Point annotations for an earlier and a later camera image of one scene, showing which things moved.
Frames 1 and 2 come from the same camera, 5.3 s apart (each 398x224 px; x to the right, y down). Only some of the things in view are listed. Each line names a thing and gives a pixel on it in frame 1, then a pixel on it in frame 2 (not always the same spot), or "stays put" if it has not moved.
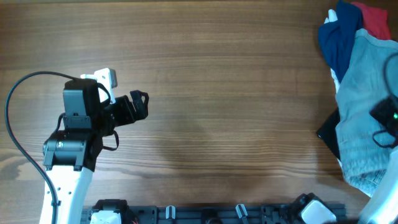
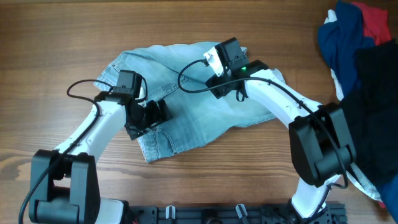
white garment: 331,17 stays put
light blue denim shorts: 367,78 -> 176,74
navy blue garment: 337,38 stays put
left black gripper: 140,108 -> 154,116
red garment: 375,21 stays put
